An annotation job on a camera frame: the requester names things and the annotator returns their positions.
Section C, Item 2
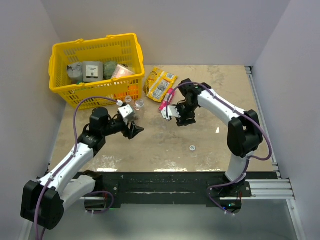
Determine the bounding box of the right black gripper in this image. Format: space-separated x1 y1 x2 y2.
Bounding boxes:
172 100 198 127

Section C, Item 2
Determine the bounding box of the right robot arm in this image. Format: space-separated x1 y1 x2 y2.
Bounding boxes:
173 78 263 197

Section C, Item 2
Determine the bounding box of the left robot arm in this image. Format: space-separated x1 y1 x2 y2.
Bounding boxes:
20 105 144 230

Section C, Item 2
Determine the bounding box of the clear bottle left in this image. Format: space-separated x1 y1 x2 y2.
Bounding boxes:
135 98 145 111

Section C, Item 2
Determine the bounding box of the orange drink bottle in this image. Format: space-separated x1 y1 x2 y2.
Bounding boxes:
124 95 136 110

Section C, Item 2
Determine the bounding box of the pink carton box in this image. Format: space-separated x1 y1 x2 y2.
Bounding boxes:
158 88 175 112

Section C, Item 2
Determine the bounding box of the yellow snack bag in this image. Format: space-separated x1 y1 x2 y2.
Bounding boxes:
143 67 178 103

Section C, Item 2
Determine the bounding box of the pink packaged item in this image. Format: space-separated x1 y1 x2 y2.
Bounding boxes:
111 64 135 79

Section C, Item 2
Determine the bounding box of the yellow plastic shopping basket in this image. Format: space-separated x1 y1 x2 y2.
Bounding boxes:
48 33 145 110

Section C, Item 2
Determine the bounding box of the green round item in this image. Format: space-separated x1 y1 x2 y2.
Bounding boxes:
103 61 118 80

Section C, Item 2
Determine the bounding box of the grey box in basket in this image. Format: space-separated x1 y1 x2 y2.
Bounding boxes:
82 61 103 83

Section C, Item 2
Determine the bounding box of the grey bag in basket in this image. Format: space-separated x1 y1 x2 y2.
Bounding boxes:
66 62 83 82

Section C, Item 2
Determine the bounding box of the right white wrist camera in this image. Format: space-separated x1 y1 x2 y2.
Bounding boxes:
160 105 181 122

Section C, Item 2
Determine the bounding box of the black base frame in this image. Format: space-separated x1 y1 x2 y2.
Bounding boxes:
72 171 252 211

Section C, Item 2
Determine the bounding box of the aluminium rail frame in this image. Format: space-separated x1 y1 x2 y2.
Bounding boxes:
18 65 307 240

